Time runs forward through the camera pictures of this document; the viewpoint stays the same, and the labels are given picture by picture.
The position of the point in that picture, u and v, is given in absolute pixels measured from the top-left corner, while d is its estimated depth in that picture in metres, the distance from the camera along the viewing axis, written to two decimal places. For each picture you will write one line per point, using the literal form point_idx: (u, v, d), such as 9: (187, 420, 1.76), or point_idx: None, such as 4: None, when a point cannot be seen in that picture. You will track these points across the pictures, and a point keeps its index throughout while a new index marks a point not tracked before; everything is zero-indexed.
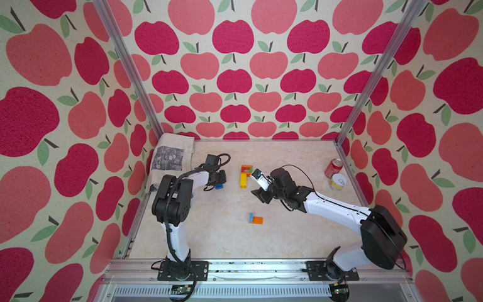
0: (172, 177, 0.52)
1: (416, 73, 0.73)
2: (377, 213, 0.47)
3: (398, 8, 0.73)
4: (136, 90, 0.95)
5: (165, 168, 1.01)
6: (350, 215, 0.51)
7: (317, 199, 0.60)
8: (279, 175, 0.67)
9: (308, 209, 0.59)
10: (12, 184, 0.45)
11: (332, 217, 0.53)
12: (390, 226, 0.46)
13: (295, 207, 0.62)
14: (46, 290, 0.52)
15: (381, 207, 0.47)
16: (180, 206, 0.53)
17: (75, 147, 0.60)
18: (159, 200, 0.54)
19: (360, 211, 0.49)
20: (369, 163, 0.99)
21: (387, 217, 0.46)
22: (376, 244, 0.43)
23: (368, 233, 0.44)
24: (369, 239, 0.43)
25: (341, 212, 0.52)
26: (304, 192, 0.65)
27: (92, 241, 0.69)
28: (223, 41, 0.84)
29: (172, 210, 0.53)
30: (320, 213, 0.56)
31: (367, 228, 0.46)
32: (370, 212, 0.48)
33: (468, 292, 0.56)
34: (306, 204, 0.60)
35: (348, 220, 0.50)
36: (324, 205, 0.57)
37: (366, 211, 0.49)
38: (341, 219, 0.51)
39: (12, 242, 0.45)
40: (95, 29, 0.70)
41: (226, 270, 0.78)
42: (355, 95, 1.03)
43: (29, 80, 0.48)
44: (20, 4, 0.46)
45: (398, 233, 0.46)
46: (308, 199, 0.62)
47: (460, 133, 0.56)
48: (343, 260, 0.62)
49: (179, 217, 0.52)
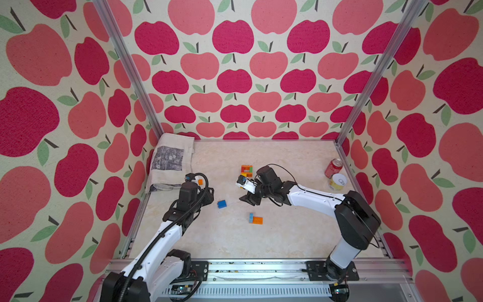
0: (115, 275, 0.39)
1: (416, 73, 0.73)
2: (350, 198, 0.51)
3: (398, 8, 0.73)
4: (136, 90, 0.95)
5: (165, 168, 1.01)
6: (327, 202, 0.54)
7: (299, 190, 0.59)
8: (264, 172, 0.72)
9: (292, 202, 0.62)
10: (12, 183, 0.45)
11: (313, 207, 0.56)
12: (363, 210, 0.49)
13: (280, 201, 0.66)
14: (46, 290, 0.52)
15: (355, 193, 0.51)
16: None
17: (75, 147, 0.60)
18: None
19: (336, 197, 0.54)
20: (369, 163, 0.99)
21: (359, 200, 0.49)
22: (349, 226, 0.46)
23: (342, 216, 0.48)
24: (344, 222, 0.46)
25: (319, 199, 0.57)
26: (288, 186, 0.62)
27: (92, 241, 0.69)
28: (223, 41, 0.84)
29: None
30: (303, 204, 0.59)
31: (340, 211, 0.50)
32: (344, 197, 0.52)
33: (467, 292, 0.56)
34: (290, 196, 0.64)
35: (326, 207, 0.53)
36: (305, 195, 0.61)
37: (340, 196, 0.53)
38: (320, 206, 0.54)
39: (12, 242, 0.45)
40: (95, 29, 0.70)
41: (226, 270, 0.78)
42: (355, 95, 1.03)
43: (30, 80, 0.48)
44: (20, 4, 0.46)
45: (370, 215, 0.49)
46: (291, 191, 0.66)
47: (460, 133, 0.56)
48: (338, 256, 0.60)
49: None
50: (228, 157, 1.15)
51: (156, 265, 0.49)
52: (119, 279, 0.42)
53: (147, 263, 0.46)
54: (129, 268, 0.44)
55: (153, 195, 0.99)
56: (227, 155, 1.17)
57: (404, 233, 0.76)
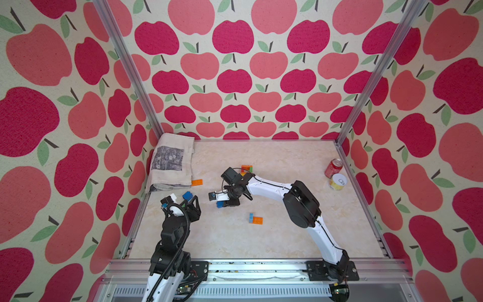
0: None
1: (416, 73, 0.73)
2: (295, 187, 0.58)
3: (398, 8, 0.73)
4: (136, 90, 0.95)
5: (165, 168, 1.01)
6: (278, 190, 0.63)
7: (256, 182, 0.72)
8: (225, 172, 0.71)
9: (251, 192, 0.69)
10: (12, 183, 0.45)
11: (268, 194, 0.64)
12: (305, 196, 0.59)
13: (243, 191, 0.72)
14: (46, 290, 0.52)
15: (299, 182, 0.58)
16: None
17: (75, 147, 0.60)
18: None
19: (285, 186, 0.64)
20: (369, 163, 0.99)
21: (302, 188, 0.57)
22: (294, 209, 0.56)
23: (287, 202, 0.57)
24: (290, 207, 0.56)
25: (273, 189, 0.65)
26: (247, 178, 0.76)
27: (92, 241, 0.69)
28: (223, 41, 0.84)
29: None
30: (260, 193, 0.67)
31: (285, 197, 0.60)
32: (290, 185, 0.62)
33: (467, 292, 0.56)
34: (249, 186, 0.71)
35: (278, 194, 0.62)
36: (262, 185, 0.69)
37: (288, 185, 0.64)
38: (274, 195, 0.63)
39: (12, 242, 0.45)
40: (95, 29, 0.70)
41: (226, 270, 0.78)
42: (355, 95, 1.03)
43: (30, 80, 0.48)
44: (20, 4, 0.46)
45: (312, 199, 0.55)
46: (249, 182, 0.73)
47: (460, 133, 0.56)
48: (323, 250, 0.62)
49: None
50: (228, 156, 1.17)
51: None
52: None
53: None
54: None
55: (153, 195, 0.99)
56: (227, 155, 1.17)
57: (404, 233, 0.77)
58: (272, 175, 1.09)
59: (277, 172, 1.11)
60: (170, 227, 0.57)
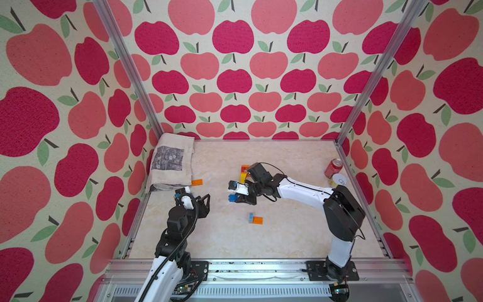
0: None
1: (416, 73, 0.73)
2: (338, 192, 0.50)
3: (398, 8, 0.73)
4: (136, 90, 0.95)
5: (165, 168, 1.01)
6: (316, 195, 0.56)
7: (288, 184, 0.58)
8: (254, 168, 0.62)
9: (281, 194, 0.63)
10: (12, 183, 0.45)
11: (302, 199, 0.57)
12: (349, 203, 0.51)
13: (270, 194, 0.67)
14: (46, 290, 0.52)
15: (343, 187, 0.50)
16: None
17: (75, 147, 0.60)
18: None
19: (324, 190, 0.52)
20: (369, 163, 0.99)
21: (346, 194, 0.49)
22: (336, 219, 0.48)
23: (329, 209, 0.49)
24: (331, 216, 0.48)
25: (309, 194, 0.57)
26: (278, 179, 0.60)
27: (92, 241, 0.69)
28: (223, 41, 0.84)
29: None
30: (292, 197, 0.60)
31: (328, 204, 0.51)
32: (333, 191, 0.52)
33: (467, 292, 0.56)
34: (280, 189, 0.65)
35: (315, 200, 0.54)
36: (295, 188, 0.62)
37: (329, 190, 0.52)
38: (309, 200, 0.55)
39: (12, 242, 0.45)
40: (95, 29, 0.70)
41: (226, 270, 0.78)
42: (355, 95, 1.03)
43: (30, 80, 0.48)
44: (20, 4, 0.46)
45: (356, 208, 0.51)
46: (281, 184, 0.67)
47: (460, 133, 0.56)
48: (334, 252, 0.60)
49: None
50: (228, 157, 1.15)
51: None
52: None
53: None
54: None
55: (153, 195, 0.99)
56: (227, 155, 1.17)
57: (404, 233, 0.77)
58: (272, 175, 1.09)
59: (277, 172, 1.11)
60: (177, 214, 0.61)
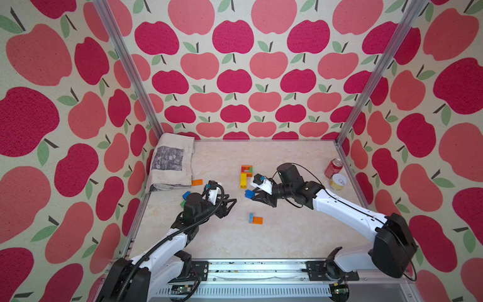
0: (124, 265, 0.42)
1: (415, 73, 0.73)
2: (393, 222, 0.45)
3: (398, 8, 0.73)
4: (136, 90, 0.95)
5: (165, 168, 1.01)
6: (364, 220, 0.48)
7: (328, 198, 0.57)
8: (286, 170, 0.65)
9: (315, 207, 0.57)
10: (12, 183, 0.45)
11: (343, 219, 0.51)
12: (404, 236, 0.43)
13: (302, 202, 0.60)
14: (46, 290, 0.52)
15: (398, 217, 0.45)
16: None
17: (75, 147, 0.60)
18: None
19: (376, 218, 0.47)
20: (369, 163, 0.99)
21: (403, 226, 0.44)
22: (388, 253, 0.41)
23: (383, 241, 0.42)
24: (382, 247, 0.42)
25: (355, 216, 0.50)
26: (313, 189, 0.62)
27: (92, 241, 0.69)
28: (223, 41, 0.84)
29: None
30: (329, 213, 0.54)
31: (382, 236, 0.44)
32: (387, 220, 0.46)
33: (467, 292, 0.56)
34: (316, 201, 0.57)
35: (361, 225, 0.47)
36: (336, 205, 0.54)
37: (383, 218, 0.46)
38: (354, 223, 0.49)
39: (12, 242, 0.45)
40: (95, 29, 0.70)
41: (226, 270, 0.78)
42: (355, 95, 1.03)
43: (30, 80, 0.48)
44: (20, 4, 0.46)
45: (410, 243, 0.44)
46: (319, 196, 0.58)
47: (460, 132, 0.56)
48: (346, 261, 0.61)
49: None
50: (228, 157, 1.15)
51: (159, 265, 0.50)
52: (126, 266, 0.44)
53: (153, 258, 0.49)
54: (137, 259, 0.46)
55: (153, 195, 0.99)
56: (227, 155, 1.17)
57: None
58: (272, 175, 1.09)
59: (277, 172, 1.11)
60: (194, 201, 0.65)
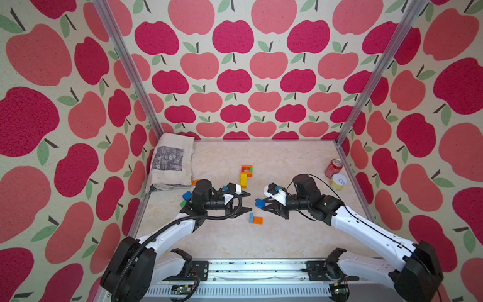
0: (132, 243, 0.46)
1: (416, 73, 0.73)
2: (421, 250, 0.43)
3: (398, 8, 0.73)
4: (136, 90, 0.95)
5: (165, 168, 1.01)
6: (390, 246, 0.45)
7: (349, 217, 0.54)
8: (303, 183, 0.61)
9: (333, 224, 0.54)
10: (12, 183, 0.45)
11: (365, 240, 0.48)
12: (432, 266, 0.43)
13: (319, 218, 0.57)
14: (46, 290, 0.52)
15: (428, 246, 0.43)
16: (131, 282, 0.41)
17: (75, 147, 0.60)
18: (111, 273, 0.42)
19: (403, 245, 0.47)
20: (369, 163, 0.99)
21: (433, 254, 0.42)
22: (416, 284, 0.39)
23: (411, 273, 0.40)
24: (410, 277, 0.40)
25: (380, 241, 0.47)
26: (331, 204, 0.59)
27: (92, 241, 0.69)
28: (223, 41, 0.84)
29: (122, 287, 0.41)
30: (349, 232, 0.51)
31: (410, 267, 0.41)
32: (415, 248, 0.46)
33: (468, 292, 0.56)
34: (334, 219, 0.54)
35: (387, 251, 0.45)
36: (358, 226, 0.51)
37: (410, 245, 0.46)
38: (378, 247, 0.46)
39: (12, 242, 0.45)
40: (95, 29, 0.70)
41: (226, 270, 0.78)
42: (355, 95, 1.03)
43: (30, 80, 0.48)
44: (20, 4, 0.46)
45: (439, 273, 0.42)
46: (338, 214, 0.55)
47: (460, 132, 0.56)
48: (353, 267, 0.61)
49: (129, 296, 0.40)
50: (228, 157, 1.15)
51: (165, 247, 0.50)
52: (133, 245, 0.45)
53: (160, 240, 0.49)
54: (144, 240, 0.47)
55: (153, 195, 0.99)
56: (227, 155, 1.17)
57: (404, 233, 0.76)
58: (272, 175, 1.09)
59: (277, 171, 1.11)
60: (204, 187, 0.64)
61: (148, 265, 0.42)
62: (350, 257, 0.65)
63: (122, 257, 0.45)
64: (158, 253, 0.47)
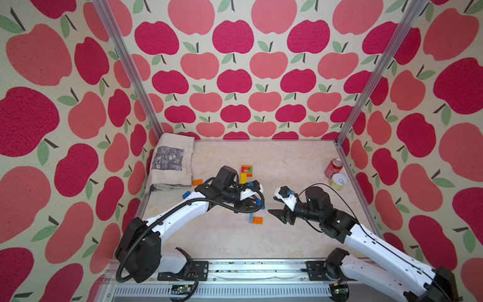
0: (139, 224, 0.44)
1: (416, 73, 0.73)
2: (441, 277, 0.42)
3: (398, 8, 0.73)
4: (136, 90, 0.95)
5: (165, 168, 1.01)
6: (409, 271, 0.45)
7: (365, 238, 0.52)
8: (317, 198, 0.58)
9: (346, 242, 0.53)
10: (12, 183, 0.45)
11: (378, 262, 0.48)
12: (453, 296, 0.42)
13: (331, 236, 0.55)
14: (46, 290, 0.52)
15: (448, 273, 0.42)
16: (139, 262, 0.41)
17: (75, 147, 0.60)
18: (122, 250, 0.43)
19: (423, 270, 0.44)
20: (369, 163, 0.99)
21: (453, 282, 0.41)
22: None
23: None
24: None
25: (398, 264, 0.46)
26: (345, 222, 0.57)
27: (92, 241, 0.69)
28: (223, 41, 0.84)
29: (131, 265, 0.43)
30: (363, 251, 0.50)
31: (433, 296, 0.40)
32: (436, 275, 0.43)
33: (468, 292, 0.56)
34: (349, 238, 0.53)
35: (405, 276, 0.44)
36: (373, 247, 0.50)
37: (430, 271, 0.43)
38: (396, 271, 0.45)
39: (12, 242, 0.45)
40: (95, 29, 0.70)
41: (226, 270, 0.78)
42: (355, 95, 1.03)
43: (29, 80, 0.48)
44: (20, 4, 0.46)
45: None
46: (354, 234, 0.53)
47: (460, 133, 0.56)
48: (360, 275, 0.59)
49: (138, 273, 0.41)
50: (228, 157, 1.15)
51: (174, 229, 0.48)
52: (141, 226, 0.44)
53: (168, 223, 0.47)
54: (151, 222, 0.46)
55: (153, 195, 0.99)
56: (227, 155, 1.17)
57: (404, 234, 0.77)
58: (272, 175, 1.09)
59: (277, 172, 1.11)
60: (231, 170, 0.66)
61: (153, 248, 0.41)
62: (356, 263, 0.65)
63: (131, 236, 0.43)
64: (164, 237, 0.45)
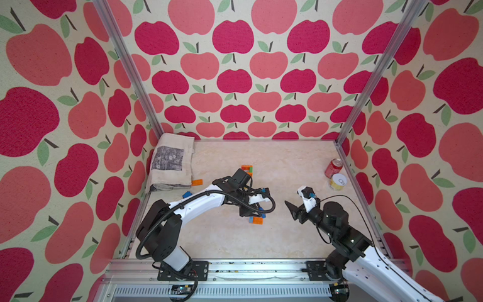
0: (162, 206, 0.47)
1: (416, 73, 0.73)
2: None
3: (398, 8, 0.73)
4: (136, 90, 0.95)
5: (165, 168, 1.01)
6: None
7: (378, 261, 0.52)
8: (336, 217, 0.56)
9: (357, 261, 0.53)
10: (12, 182, 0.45)
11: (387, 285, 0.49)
12: None
13: (343, 253, 0.56)
14: (46, 290, 0.52)
15: None
16: (160, 241, 0.44)
17: (75, 147, 0.60)
18: (143, 229, 0.46)
19: None
20: (369, 163, 0.99)
21: None
22: None
23: None
24: None
25: (409, 293, 0.47)
26: (360, 242, 0.56)
27: (92, 241, 0.69)
28: (223, 41, 0.84)
29: (151, 243, 0.45)
30: (373, 273, 0.51)
31: None
32: None
33: (468, 293, 0.56)
34: (362, 260, 0.53)
35: None
36: (386, 272, 0.50)
37: None
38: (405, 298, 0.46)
39: (12, 242, 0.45)
40: (95, 29, 0.70)
41: (226, 270, 0.78)
42: (355, 95, 1.03)
43: (29, 80, 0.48)
44: (20, 4, 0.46)
45: None
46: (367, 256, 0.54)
47: (460, 132, 0.56)
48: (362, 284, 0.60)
49: (156, 251, 0.43)
50: (228, 157, 1.15)
51: (192, 216, 0.51)
52: (163, 208, 0.47)
53: (188, 209, 0.50)
54: (174, 205, 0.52)
55: (153, 195, 0.99)
56: (227, 155, 1.17)
57: (404, 234, 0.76)
58: (272, 175, 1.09)
59: (277, 172, 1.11)
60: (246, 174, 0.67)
61: (174, 229, 0.43)
62: (361, 272, 0.54)
63: (153, 217, 0.46)
64: (184, 221, 0.48)
